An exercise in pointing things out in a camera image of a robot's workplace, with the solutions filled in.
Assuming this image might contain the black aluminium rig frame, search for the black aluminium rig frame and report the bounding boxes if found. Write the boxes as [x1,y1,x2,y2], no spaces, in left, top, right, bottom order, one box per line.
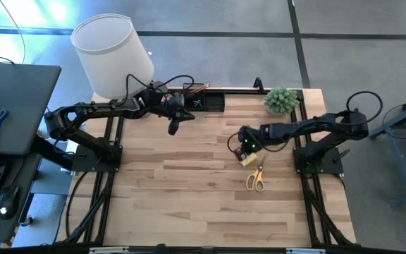
[56,86,359,254]

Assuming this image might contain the white shade silver table lamp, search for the white shade silver table lamp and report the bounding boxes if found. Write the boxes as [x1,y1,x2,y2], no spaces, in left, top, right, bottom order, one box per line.
[70,13,156,102]

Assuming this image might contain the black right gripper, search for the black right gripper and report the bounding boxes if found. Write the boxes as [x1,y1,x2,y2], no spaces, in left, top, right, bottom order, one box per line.
[233,124,271,164]

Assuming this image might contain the black floor cable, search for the black floor cable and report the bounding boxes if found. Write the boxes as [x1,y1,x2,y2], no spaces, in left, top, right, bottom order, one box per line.
[65,171,87,237]

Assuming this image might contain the dark grey office desk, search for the dark grey office desk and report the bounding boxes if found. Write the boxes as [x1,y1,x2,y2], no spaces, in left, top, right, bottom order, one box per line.
[0,61,62,244]

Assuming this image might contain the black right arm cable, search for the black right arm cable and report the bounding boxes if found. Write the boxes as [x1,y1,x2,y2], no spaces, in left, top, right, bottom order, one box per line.
[345,90,383,124]

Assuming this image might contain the black mesh desk organizer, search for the black mesh desk organizer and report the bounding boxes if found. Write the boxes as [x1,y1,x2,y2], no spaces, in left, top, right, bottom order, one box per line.
[183,83,226,113]

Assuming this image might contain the black computer mouse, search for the black computer mouse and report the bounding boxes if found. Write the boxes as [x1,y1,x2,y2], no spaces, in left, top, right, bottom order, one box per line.
[0,186,20,220]

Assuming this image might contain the yellow sticky note pad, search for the yellow sticky note pad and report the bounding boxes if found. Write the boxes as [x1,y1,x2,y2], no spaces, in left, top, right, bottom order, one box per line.
[240,152,259,168]

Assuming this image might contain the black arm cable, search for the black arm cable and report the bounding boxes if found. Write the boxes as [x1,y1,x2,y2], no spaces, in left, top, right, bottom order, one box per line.
[345,90,383,124]
[124,73,195,107]

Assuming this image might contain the green potted plant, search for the green potted plant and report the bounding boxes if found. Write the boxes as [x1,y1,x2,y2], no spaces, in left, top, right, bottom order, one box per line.
[263,87,301,116]

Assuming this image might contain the yellow handled scissors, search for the yellow handled scissors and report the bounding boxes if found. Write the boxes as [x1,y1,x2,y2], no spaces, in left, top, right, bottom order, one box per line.
[245,155,266,193]

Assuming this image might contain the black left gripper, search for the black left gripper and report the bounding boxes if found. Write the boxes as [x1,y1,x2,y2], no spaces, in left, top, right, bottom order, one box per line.
[142,80,197,137]

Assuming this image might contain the white plastic strip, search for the white plastic strip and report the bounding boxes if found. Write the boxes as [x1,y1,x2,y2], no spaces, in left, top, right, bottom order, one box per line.
[286,248,326,254]
[89,246,130,254]

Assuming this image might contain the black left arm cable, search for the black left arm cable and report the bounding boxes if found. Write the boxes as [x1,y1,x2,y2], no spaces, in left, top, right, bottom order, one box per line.
[124,73,195,107]

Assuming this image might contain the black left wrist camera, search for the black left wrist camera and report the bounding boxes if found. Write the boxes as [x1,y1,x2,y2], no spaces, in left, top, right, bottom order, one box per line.
[166,92,186,114]

